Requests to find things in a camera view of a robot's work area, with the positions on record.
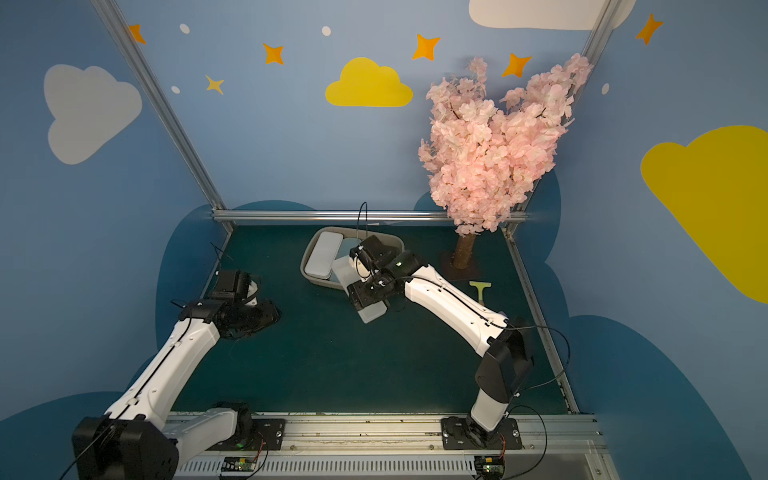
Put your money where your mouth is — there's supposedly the clear pencil case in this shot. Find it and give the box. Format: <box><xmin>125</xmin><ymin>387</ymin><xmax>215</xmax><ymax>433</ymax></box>
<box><xmin>332</xmin><ymin>257</ymin><xmax>388</xmax><ymax>323</ymax></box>

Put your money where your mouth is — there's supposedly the beige storage box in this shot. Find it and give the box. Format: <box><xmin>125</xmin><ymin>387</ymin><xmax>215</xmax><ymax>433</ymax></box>
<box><xmin>300</xmin><ymin>226</ymin><xmax>405</xmax><ymax>290</ymax></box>

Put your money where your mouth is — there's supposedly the white pencil case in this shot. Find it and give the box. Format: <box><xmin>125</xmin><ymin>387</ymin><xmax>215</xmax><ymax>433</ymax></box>
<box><xmin>303</xmin><ymin>231</ymin><xmax>344</xmax><ymax>280</ymax></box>

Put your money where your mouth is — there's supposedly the light blue pencil case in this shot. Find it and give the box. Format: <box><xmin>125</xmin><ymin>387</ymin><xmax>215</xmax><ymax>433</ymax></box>
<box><xmin>336</xmin><ymin>238</ymin><xmax>360</xmax><ymax>258</ymax></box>

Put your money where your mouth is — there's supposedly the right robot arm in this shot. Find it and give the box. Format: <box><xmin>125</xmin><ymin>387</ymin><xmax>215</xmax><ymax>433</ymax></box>
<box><xmin>331</xmin><ymin>236</ymin><xmax>534</xmax><ymax>437</ymax></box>

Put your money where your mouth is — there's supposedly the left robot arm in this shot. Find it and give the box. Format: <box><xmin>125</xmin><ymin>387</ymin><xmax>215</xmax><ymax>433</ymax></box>
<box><xmin>71</xmin><ymin>270</ymin><xmax>281</xmax><ymax>479</ymax></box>

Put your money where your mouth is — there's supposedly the pink cherry blossom tree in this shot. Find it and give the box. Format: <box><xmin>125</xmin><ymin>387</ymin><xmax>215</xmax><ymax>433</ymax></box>
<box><xmin>418</xmin><ymin>54</ymin><xmax>593</xmax><ymax>270</ymax></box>

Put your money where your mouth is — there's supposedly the left controller board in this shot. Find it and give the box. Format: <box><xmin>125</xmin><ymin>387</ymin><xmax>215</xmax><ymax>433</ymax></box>
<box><xmin>220</xmin><ymin>457</ymin><xmax>258</xmax><ymax>474</ymax></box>

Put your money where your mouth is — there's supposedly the controller board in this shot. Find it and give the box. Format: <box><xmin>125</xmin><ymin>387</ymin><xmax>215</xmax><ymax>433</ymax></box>
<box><xmin>220</xmin><ymin>457</ymin><xmax>258</xmax><ymax>474</ymax></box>
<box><xmin>473</xmin><ymin>455</ymin><xmax>505</xmax><ymax>480</ymax></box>

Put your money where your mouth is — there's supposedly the right controller board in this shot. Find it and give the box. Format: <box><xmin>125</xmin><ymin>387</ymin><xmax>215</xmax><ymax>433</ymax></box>
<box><xmin>473</xmin><ymin>455</ymin><xmax>505</xmax><ymax>480</ymax></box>

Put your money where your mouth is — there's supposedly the green toy scraper wooden handle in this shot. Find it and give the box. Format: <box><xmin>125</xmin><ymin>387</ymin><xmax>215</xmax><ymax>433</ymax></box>
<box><xmin>469</xmin><ymin>281</ymin><xmax>492</xmax><ymax>305</ymax></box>

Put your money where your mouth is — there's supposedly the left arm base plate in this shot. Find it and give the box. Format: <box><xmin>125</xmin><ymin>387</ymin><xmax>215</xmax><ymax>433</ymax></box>
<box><xmin>208</xmin><ymin>417</ymin><xmax>286</xmax><ymax>451</ymax></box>

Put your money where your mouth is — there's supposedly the aluminium front rail frame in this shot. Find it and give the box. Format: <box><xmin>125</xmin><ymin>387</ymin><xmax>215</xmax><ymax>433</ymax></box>
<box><xmin>167</xmin><ymin>412</ymin><xmax>619</xmax><ymax>479</ymax></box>

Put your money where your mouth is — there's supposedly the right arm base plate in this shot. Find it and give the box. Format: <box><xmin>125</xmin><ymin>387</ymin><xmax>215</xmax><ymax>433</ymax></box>
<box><xmin>440</xmin><ymin>416</ymin><xmax>523</xmax><ymax>450</ymax></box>

